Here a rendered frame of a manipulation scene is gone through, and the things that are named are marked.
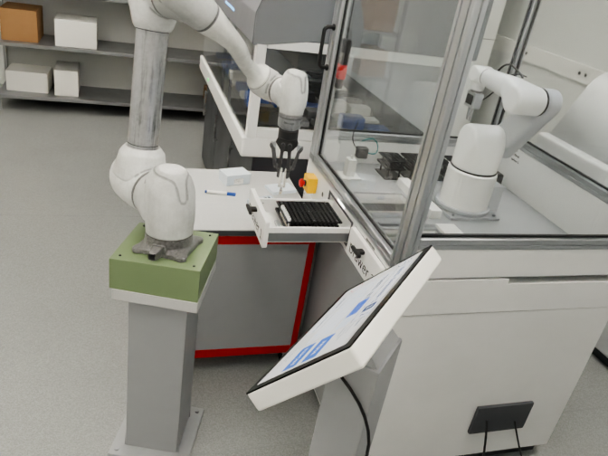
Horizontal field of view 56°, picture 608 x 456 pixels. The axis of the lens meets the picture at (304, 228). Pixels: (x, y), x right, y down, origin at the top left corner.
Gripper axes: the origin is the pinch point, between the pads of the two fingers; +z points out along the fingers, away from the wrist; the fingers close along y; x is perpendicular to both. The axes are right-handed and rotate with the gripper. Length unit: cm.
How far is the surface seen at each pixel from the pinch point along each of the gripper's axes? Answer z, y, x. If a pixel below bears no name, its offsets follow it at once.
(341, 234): 13.9, 25.9, -13.1
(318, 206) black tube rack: 10.6, 15.6, 1.4
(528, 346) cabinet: 39, 101, -30
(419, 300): 15, 52, -48
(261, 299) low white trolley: 60, -2, 2
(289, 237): 14.8, 6.6, -20.2
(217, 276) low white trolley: 47, -21, -5
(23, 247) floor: 98, -148, 70
